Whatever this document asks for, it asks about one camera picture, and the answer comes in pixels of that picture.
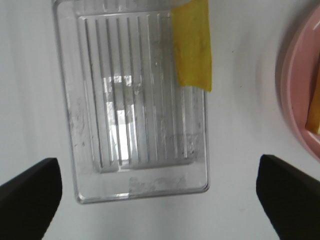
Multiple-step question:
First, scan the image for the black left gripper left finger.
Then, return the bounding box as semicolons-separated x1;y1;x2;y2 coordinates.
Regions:
0;158;62;240

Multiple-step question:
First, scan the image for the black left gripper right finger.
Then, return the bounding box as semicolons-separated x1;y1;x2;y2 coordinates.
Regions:
256;154;320;240

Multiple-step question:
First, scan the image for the bread slice with brown crust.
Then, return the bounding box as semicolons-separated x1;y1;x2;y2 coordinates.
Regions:
305;85;320;135

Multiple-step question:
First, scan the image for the yellow cheese slice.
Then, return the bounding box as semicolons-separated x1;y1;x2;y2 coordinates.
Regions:
170;0;212;92

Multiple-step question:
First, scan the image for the clear left plastic tray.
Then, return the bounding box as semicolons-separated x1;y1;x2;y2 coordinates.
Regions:
52;0;210;204

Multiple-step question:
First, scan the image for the pink round plate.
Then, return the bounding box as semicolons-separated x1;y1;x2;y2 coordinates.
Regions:
275;1;320;161

